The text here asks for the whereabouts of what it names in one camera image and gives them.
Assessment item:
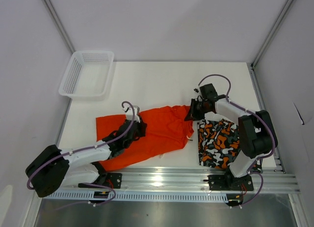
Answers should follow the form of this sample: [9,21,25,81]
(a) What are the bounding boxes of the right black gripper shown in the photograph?
[185,99,211,123]

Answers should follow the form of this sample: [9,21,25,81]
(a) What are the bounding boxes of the camouflage orange black shorts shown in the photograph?
[197,118,263,174]

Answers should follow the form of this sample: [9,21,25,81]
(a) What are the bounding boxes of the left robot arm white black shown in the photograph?
[25,120,147,198]

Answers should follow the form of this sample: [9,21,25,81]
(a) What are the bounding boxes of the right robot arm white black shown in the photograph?
[184,83,278,190]

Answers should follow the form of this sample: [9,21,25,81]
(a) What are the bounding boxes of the white plastic basket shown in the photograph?
[58,50,114,101]

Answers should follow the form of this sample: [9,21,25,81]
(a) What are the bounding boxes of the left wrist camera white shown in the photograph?
[125,106,141,123]

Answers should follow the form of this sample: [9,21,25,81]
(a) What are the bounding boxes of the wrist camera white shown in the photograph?
[193,87,200,94]
[125,106,141,123]

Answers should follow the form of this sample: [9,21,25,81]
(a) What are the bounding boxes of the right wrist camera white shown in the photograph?
[193,87,200,94]

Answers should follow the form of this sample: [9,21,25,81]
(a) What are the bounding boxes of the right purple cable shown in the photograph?
[198,74,275,208]

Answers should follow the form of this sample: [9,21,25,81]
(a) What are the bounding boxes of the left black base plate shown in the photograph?
[78,173,122,189]

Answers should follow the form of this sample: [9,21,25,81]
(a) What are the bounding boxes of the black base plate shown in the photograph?
[203,174,254,191]
[78,173,122,189]

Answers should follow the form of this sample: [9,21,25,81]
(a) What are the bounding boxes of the aluminium mounting rail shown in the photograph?
[58,167,300,194]

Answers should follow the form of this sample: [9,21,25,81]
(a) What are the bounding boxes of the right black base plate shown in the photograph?
[203,174,254,191]

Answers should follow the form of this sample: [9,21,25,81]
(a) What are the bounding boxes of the slotted cable duct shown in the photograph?
[46,190,239,203]

